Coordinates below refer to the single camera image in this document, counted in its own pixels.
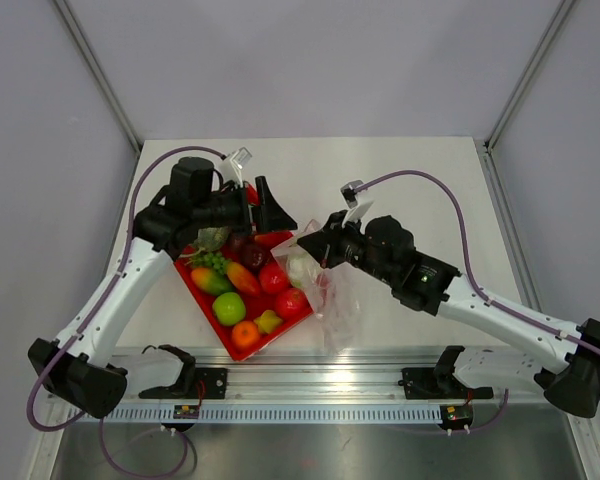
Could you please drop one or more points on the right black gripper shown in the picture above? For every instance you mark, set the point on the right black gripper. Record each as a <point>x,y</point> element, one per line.
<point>326,242</point>

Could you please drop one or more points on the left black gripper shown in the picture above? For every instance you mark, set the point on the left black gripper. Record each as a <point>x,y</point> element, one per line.
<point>268,214</point>

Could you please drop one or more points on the white cauliflower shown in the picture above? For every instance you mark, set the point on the white cauliflower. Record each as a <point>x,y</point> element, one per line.
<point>299,270</point>

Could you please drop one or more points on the clear zip top bag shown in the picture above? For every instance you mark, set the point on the clear zip top bag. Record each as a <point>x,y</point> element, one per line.
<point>330,295</point>

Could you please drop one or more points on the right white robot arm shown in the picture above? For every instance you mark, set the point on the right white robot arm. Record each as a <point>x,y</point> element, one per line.
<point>557,359</point>

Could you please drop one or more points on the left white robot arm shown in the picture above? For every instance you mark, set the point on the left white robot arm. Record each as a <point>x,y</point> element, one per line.
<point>74,366</point>

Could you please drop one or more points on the dark red plum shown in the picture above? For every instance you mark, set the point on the dark red plum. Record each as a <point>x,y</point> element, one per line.
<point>254,257</point>

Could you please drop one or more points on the red tomato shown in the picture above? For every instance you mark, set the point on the red tomato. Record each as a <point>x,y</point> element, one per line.
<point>273,280</point>

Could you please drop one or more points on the red orange mango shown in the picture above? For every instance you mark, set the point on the red orange mango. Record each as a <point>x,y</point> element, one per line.
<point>242,279</point>

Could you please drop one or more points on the green grapes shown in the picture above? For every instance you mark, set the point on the green grapes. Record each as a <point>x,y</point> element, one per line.
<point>212,260</point>

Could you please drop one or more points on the red plastic tray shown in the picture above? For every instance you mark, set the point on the red plastic tray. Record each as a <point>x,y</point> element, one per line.
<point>255,306</point>

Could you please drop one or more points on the red apple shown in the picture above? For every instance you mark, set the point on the red apple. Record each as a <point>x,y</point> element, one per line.
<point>291,304</point>

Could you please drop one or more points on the yellow green mango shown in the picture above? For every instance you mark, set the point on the yellow green mango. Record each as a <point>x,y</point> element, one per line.
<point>210,281</point>

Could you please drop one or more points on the green apple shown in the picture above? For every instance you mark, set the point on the green apple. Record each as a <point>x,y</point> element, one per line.
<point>229,309</point>

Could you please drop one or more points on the yellow starfruit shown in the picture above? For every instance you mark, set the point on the yellow starfruit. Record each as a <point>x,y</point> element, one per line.
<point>268,322</point>

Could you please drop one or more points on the orange fruit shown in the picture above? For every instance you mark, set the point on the orange fruit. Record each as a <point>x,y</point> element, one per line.
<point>245,335</point>

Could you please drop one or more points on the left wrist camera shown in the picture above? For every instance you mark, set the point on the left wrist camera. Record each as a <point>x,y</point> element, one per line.
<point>239,158</point>

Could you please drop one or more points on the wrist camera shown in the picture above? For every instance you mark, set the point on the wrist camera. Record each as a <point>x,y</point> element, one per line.
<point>239,158</point>
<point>357,200</point>

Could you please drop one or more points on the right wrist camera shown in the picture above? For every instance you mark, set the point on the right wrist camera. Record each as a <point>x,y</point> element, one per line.
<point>357,200</point>

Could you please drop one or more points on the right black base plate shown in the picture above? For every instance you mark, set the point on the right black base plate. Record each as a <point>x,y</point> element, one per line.
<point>438,382</point>

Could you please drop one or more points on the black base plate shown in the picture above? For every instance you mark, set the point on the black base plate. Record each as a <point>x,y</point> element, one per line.
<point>438,382</point>
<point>193,382</point>

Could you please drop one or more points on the aluminium mounting rail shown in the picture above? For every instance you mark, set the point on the aluminium mounting rail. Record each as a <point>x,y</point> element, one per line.
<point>306,377</point>

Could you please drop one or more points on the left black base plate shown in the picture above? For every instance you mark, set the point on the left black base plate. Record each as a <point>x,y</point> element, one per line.
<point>193,382</point>

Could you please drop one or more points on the white slotted cable duct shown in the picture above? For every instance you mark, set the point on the white slotted cable duct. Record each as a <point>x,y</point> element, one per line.
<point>224,413</point>

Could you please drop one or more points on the left aluminium frame post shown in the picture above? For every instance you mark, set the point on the left aluminium frame post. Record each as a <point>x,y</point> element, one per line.
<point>79,38</point>

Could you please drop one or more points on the aluminium frame post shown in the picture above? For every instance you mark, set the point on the aluminium frame post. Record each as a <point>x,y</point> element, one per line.
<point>79,38</point>
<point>538,57</point>

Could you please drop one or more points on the right aluminium frame post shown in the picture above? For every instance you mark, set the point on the right aluminium frame post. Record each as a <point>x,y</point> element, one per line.
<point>538,57</point>

